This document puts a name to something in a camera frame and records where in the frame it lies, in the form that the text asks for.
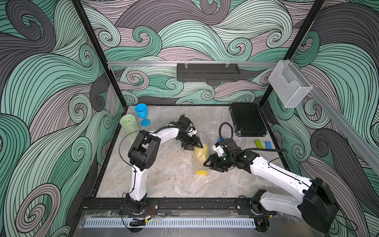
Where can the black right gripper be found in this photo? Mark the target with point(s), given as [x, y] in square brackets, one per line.
[213, 162]

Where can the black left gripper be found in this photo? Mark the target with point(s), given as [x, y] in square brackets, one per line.
[193, 143]

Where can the yellow plastic wine glass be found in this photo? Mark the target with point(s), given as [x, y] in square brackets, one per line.
[200, 157]

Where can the green plastic wine glass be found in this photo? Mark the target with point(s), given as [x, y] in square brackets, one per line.
[129, 124]

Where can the blue tape dispenser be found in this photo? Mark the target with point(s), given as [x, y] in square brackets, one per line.
[219, 139]

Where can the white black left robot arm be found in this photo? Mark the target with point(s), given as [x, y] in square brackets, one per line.
[144, 151]

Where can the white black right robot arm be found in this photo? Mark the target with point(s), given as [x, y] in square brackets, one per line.
[309, 199]

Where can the blue plastic wine glass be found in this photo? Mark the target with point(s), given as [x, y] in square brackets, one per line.
[142, 112]

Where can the green toy brick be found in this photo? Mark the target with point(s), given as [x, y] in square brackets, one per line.
[258, 144]

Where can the blue toy brick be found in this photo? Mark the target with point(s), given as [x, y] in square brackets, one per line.
[268, 145]

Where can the black hard case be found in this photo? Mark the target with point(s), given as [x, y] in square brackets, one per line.
[247, 120]

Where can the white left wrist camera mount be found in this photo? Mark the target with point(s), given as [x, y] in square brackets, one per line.
[192, 132]

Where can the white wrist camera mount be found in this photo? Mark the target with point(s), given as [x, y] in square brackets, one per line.
[192, 132]
[219, 150]

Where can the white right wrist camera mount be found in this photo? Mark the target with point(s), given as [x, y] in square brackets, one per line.
[219, 150]

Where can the black wall tray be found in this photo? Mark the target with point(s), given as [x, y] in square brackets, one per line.
[208, 72]

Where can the white slotted cable duct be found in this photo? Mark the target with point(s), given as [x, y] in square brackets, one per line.
[175, 222]

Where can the clear acrylic wall box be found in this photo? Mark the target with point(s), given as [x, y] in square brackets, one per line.
[289, 83]

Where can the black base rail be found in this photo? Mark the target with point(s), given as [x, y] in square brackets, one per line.
[242, 206]

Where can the black frame post right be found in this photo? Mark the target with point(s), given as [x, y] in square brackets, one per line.
[305, 27]

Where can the black frame post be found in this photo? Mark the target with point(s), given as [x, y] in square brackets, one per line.
[93, 39]
[305, 27]

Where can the black frame post left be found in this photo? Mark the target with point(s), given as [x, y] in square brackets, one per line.
[93, 39]

